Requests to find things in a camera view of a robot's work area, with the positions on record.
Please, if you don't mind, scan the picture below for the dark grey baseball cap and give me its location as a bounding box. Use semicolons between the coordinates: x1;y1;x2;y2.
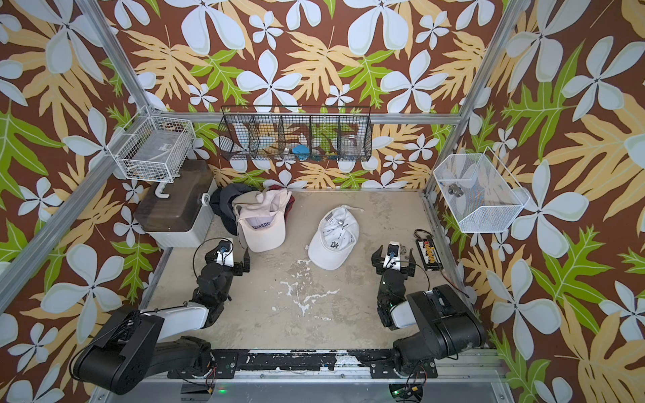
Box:
217;183;255;236

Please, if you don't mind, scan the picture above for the white wire wall basket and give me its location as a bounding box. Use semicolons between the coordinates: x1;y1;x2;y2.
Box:
109;107;196;183

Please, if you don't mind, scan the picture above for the white New York baseball cap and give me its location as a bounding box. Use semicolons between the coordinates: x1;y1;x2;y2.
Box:
307;205;363;271

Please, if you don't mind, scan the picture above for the black parallel charging board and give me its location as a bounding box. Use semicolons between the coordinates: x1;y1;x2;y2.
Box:
413;229;443;271

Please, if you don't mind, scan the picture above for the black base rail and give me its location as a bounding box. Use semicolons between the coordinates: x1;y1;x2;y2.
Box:
211;348;404;379

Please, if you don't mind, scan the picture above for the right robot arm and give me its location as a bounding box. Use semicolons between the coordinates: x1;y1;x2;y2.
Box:
371;242;487;375

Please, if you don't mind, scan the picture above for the red baseball cap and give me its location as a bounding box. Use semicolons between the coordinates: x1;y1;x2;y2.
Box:
267;186;295;219

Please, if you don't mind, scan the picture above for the black wire wall basket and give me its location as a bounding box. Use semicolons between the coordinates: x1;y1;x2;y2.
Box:
217;106;374;161

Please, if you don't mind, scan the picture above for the black baseball cap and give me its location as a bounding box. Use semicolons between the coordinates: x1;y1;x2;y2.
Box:
209;187;223;218

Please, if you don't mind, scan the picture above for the white box with brown lid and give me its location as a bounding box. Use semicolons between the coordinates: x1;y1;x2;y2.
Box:
134;160;218;250

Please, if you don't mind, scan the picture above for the beige baseball cap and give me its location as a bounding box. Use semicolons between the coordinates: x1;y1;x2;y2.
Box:
231;190;263;208

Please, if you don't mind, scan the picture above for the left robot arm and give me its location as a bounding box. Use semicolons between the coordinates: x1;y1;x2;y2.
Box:
68;238;250;396

